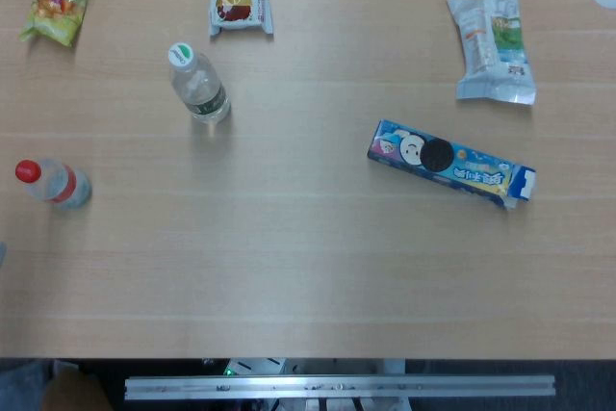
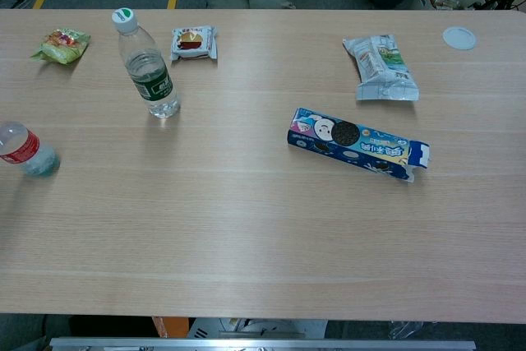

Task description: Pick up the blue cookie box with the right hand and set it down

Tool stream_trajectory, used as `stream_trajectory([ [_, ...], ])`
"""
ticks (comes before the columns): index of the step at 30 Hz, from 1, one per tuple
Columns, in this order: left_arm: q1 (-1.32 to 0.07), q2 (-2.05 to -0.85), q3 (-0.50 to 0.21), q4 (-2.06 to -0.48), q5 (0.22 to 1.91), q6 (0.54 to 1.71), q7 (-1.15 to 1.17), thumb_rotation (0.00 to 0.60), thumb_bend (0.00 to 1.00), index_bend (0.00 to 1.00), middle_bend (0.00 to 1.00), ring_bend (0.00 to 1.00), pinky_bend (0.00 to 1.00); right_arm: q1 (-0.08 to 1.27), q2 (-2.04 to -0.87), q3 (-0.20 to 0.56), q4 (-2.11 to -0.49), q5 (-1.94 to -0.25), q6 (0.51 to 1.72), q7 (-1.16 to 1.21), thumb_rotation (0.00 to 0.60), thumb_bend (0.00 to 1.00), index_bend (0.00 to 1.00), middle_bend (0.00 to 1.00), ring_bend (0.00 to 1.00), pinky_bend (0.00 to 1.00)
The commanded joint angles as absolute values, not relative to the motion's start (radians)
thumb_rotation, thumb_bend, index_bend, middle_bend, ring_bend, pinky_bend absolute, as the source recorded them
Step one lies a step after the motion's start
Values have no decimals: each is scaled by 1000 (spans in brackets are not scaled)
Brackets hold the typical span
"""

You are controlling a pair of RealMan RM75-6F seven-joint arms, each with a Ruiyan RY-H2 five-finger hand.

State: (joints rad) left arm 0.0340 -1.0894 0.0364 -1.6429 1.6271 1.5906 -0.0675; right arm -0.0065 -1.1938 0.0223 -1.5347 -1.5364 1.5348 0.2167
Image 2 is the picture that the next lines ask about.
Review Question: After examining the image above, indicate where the blue snack box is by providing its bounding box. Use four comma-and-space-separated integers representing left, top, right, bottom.
286, 107, 431, 185

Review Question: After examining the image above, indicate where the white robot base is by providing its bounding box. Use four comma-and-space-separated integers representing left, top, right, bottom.
187, 316, 329, 339

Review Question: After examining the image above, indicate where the green label water bottle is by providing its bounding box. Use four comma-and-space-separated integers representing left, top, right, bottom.
111, 7, 182, 119

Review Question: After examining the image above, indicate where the square white snack packet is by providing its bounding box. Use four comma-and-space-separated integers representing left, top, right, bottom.
170, 25, 219, 62

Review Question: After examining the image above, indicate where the long white snack package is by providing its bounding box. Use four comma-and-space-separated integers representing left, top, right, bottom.
342, 34, 421, 103

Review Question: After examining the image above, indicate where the orange object under table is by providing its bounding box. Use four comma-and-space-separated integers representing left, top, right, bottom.
151, 316, 190, 339

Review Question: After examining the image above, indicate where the green snack bag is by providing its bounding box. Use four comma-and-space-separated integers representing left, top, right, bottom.
30, 28, 92, 66

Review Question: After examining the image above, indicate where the white round table grommet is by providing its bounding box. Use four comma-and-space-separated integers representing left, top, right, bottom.
442, 25, 478, 51

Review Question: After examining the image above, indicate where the red label water bottle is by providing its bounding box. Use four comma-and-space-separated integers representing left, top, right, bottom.
0, 121, 61, 178

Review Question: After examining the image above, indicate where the aluminium profile rail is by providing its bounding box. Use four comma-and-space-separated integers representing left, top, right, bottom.
48, 336, 477, 351

